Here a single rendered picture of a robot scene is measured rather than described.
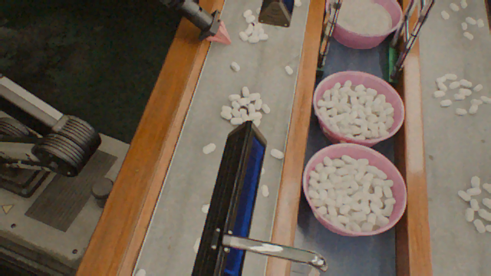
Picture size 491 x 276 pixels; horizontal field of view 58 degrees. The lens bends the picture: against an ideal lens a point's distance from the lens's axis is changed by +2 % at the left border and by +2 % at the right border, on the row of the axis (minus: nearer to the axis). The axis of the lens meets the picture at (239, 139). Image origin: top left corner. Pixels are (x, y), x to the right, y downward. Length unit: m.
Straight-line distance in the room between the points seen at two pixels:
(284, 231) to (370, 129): 0.44
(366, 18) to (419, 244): 0.86
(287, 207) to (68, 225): 0.70
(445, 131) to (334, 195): 0.42
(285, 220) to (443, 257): 0.39
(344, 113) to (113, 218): 0.73
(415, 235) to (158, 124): 0.73
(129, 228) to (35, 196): 0.52
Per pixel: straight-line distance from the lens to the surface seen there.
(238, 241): 0.69
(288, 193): 1.14
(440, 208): 1.27
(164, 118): 1.26
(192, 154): 1.21
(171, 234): 1.11
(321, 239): 1.20
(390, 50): 1.63
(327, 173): 1.23
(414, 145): 1.32
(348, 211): 1.20
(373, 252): 1.23
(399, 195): 1.23
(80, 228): 1.46
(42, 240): 1.48
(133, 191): 1.15
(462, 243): 1.25
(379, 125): 1.36
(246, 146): 0.78
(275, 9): 1.08
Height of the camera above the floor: 1.76
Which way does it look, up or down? 55 degrees down
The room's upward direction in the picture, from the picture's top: 5 degrees clockwise
